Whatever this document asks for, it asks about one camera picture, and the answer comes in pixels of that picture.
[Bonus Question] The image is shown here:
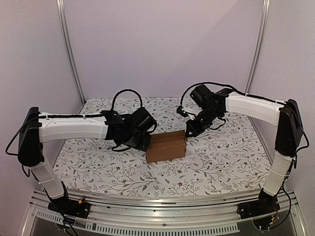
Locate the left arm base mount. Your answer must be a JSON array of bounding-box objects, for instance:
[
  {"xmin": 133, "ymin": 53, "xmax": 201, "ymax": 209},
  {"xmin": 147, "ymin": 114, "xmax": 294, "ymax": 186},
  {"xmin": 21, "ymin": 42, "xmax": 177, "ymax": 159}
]
[{"xmin": 48, "ymin": 196, "xmax": 91, "ymax": 219}]

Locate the aluminium frame post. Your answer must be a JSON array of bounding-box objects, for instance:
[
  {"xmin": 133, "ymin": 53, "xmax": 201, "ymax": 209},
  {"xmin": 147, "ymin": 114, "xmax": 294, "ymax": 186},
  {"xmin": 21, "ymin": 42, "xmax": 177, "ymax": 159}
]
[
  {"xmin": 245, "ymin": 0, "xmax": 270, "ymax": 93},
  {"xmin": 56, "ymin": 0, "xmax": 86, "ymax": 105}
]

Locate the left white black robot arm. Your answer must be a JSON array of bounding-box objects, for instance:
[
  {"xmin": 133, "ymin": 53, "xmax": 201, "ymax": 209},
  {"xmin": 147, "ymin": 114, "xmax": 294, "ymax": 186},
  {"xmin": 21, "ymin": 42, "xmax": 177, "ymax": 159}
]
[{"xmin": 5, "ymin": 107, "xmax": 157, "ymax": 213}]

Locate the aluminium front rail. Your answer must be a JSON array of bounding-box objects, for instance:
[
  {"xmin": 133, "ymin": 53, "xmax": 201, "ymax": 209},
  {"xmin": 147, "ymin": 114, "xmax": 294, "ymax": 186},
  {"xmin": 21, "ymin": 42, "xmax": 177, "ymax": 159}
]
[{"xmin": 22, "ymin": 190, "xmax": 308, "ymax": 236}]

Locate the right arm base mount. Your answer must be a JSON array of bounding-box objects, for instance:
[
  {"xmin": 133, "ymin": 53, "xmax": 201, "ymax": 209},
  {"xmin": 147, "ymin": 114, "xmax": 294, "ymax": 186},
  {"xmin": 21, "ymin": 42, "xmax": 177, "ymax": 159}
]
[{"xmin": 237, "ymin": 199, "xmax": 280, "ymax": 231}]

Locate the floral patterned table mat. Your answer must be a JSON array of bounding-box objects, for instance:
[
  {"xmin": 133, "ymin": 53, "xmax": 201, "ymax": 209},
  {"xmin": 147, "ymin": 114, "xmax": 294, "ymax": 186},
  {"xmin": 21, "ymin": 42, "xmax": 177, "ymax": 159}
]
[{"xmin": 49, "ymin": 97, "xmax": 274, "ymax": 197}]

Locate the right aluminium frame post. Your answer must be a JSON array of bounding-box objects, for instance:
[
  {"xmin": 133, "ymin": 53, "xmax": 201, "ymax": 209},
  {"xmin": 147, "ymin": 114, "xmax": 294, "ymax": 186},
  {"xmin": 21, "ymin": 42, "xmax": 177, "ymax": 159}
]
[{"xmin": 245, "ymin": 0, "xmax": 270, "ymax": 93}]

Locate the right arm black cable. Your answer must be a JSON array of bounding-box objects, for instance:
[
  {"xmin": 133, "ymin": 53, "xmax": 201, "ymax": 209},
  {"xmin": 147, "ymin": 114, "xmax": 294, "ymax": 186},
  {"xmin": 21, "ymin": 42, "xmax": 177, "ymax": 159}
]
[{"xmin": 180, "ymin": 82, "xmax": 244, "ymax": 109}]

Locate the left aluminium frame post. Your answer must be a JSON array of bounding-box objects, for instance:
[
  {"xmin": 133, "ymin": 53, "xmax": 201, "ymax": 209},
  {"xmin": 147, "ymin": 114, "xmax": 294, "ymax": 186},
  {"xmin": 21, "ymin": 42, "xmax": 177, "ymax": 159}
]
[{"xmin": 56, "ymin": 0, "xmax": 86, "ymax": 105}]

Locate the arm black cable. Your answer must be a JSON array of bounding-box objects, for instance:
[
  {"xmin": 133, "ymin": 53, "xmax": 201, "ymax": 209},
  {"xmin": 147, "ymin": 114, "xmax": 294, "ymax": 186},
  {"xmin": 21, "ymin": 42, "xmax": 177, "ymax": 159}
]
[
  {"xmin": 180, "ymin": 82, "xmax": 244, "ymax": 109},
  {"xmin": 110, "ymin": 88, "xmax": 144, "ymax": 113}
]

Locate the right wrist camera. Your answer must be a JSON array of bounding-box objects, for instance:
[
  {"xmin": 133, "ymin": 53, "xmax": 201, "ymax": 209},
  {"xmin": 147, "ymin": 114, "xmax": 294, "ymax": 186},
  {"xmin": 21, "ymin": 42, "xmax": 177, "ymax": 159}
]
[{"xmin": 176, "ymin": 106, "xmax": 196, "ymax": 120}]

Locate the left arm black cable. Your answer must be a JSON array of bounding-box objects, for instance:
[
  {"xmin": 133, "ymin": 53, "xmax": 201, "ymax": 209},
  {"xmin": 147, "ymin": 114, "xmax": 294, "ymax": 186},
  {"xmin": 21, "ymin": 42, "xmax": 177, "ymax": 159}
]
[{"xmin": 110, "ymin": 88, "xmax": 144, "ymax": 113}]

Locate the brown cardboard box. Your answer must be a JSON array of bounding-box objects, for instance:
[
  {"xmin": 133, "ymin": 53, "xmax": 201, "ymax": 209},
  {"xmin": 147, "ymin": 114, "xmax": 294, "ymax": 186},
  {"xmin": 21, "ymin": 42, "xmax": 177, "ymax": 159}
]
[{"xmin": 146, "ymin": 130, "xmax": 187, "ymax": 163}]

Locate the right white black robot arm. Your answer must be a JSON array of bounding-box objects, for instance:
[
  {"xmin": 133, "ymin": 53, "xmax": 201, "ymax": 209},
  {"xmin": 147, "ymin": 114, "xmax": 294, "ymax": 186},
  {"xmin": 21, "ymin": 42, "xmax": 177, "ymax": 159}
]
[{"xmin": 177, "ymin": 82, "xmax": 307, "ymax": 214}]

